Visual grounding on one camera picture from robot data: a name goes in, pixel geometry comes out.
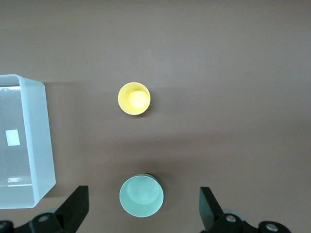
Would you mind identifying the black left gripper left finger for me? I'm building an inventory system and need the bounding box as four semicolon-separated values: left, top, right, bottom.
0;185;89;233

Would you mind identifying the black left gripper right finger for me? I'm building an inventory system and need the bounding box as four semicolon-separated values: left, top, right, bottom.
199;186;291;233

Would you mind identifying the yellow plastic cup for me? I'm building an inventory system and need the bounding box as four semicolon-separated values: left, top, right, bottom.
118;82;151;116

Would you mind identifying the white translucent plastic bin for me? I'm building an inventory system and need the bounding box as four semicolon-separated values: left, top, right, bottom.
0;74;57;210

